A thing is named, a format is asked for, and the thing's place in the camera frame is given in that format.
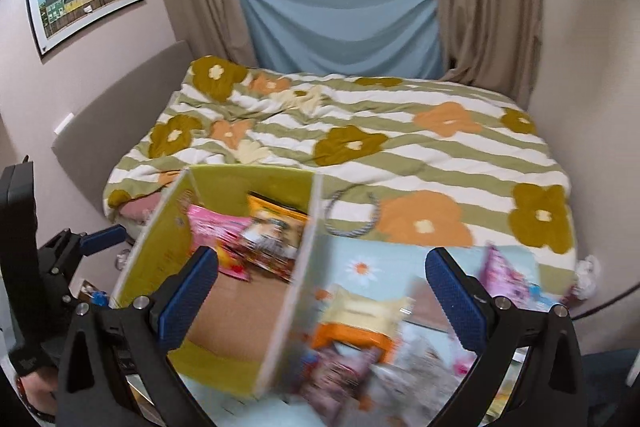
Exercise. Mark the striped floral blanket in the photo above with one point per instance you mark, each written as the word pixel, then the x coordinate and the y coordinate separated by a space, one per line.
pixel 400 142

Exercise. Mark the light blue floral tablecloth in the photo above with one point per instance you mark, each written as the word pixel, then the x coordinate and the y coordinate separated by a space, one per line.
pixel 395 267

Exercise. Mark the pink pillow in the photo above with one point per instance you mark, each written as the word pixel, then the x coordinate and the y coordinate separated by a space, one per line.
pixel 137 209

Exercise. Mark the white wall switch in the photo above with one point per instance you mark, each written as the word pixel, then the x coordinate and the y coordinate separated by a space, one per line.
pixel 64 123

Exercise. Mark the pile of mixed snack bags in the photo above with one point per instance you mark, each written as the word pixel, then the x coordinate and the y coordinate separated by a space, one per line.
pixel 350 377

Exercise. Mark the orange snack packet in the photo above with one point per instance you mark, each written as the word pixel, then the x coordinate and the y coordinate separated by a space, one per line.
pixel 275 212

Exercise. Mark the person's left hand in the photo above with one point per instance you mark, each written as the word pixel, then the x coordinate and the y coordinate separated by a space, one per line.
pixel 35 392

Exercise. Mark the light blue hanging cloth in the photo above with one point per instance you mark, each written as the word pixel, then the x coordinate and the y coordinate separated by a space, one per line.
pixel 340 27

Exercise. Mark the pink snack packet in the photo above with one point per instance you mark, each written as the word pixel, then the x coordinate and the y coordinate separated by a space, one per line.
pixel 215 227
pixel 505 274

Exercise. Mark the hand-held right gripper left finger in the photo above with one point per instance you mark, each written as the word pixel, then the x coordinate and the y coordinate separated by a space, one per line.
pixel 192 297

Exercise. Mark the crumpled white tissue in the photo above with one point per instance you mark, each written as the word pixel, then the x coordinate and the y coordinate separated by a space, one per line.
pixel 587 272

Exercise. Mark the dark blue cloth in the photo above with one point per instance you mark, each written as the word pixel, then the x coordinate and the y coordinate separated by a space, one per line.
pixel 607 377

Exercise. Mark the pale yellow packet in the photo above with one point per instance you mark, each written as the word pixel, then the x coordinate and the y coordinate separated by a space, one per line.
pixel 365 307

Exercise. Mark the grey bed headboard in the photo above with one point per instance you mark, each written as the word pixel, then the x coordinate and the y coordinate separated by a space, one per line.
pixel 115 122

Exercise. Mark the yellow-green cardboard box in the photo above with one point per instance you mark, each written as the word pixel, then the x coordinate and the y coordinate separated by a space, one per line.
pixel 235 322

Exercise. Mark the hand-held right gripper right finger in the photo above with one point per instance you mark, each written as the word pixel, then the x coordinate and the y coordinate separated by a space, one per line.
pixel 455 302

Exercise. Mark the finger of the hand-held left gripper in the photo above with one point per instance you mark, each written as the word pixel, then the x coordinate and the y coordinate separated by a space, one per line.
pixel 102 239

